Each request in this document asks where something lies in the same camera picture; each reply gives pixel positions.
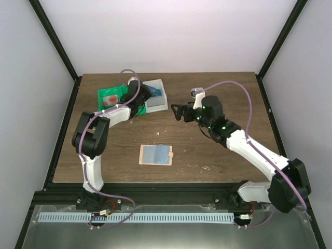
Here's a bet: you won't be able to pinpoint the blue VIP card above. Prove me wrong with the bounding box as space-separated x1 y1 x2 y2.
148 86 163 98

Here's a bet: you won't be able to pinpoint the white bin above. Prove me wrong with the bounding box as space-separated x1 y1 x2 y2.
140 79 168 115

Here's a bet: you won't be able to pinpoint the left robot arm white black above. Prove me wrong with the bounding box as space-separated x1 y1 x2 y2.
72 78 153 200

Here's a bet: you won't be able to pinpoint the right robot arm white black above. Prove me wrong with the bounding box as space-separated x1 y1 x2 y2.
171 94 311 213

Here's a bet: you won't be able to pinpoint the white card red circles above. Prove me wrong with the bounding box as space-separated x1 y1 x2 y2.
102 95 118 107

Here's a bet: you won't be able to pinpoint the middle green bin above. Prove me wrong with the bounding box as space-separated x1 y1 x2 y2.
120 85 145 119

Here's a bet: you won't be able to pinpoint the metal front plate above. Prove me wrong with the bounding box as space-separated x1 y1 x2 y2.
16 205 319 248

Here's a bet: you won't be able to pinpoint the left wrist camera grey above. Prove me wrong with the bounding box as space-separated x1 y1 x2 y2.
127 76 137 85

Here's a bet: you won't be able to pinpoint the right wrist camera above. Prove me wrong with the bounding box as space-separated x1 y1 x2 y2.
191 88 205 109

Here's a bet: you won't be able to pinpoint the right side frame rail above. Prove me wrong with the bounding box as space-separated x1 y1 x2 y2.
256 75 286 157

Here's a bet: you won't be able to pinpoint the frame rail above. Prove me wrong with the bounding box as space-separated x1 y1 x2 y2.
42 76 82 191
256 75 286 157

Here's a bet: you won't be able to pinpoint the left black frame post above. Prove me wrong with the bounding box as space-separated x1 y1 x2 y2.
27 0 79 81

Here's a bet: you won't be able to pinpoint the black frame post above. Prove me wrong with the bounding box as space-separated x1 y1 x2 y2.
258 0 308 78
27 0 79 81

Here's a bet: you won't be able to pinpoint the left side frame rail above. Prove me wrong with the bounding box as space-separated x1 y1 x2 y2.
42 76 82 191

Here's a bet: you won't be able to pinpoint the light blue slotted cable duct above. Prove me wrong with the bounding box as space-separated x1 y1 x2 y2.
37 212 234 224

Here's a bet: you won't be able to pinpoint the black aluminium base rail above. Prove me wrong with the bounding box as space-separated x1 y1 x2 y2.
35 182 307 211

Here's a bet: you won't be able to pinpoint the right black frame post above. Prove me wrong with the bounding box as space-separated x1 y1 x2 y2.
258 0 308 78

